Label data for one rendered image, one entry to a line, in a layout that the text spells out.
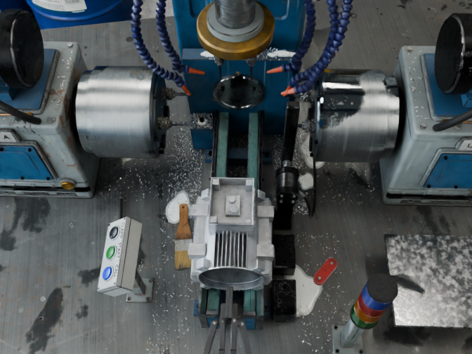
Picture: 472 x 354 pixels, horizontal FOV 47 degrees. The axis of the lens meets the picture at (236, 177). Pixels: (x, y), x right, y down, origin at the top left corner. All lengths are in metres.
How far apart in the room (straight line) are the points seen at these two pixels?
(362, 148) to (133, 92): 0.60
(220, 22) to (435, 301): 0.84
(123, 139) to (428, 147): 0.77
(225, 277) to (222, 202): 0.21
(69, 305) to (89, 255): 0.15
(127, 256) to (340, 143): 0.59
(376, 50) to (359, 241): 0.74
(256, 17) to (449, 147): 0.57
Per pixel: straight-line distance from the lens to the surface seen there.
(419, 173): 1.52
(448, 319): 1.43
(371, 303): 1.10
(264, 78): 1.51
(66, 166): 1.54
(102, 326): 1.51
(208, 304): 1.36
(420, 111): 1.39
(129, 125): 1.39
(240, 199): 1.25
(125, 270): 1.25
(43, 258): 1.63
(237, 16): 1.21
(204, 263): 1.21
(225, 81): 1.50
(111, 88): 1.41
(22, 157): 1.52
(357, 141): 1.39
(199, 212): 1.28
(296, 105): 1.23
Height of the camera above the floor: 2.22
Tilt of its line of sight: 60 degrees down
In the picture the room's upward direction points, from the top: 2 degrees counter-clockwise
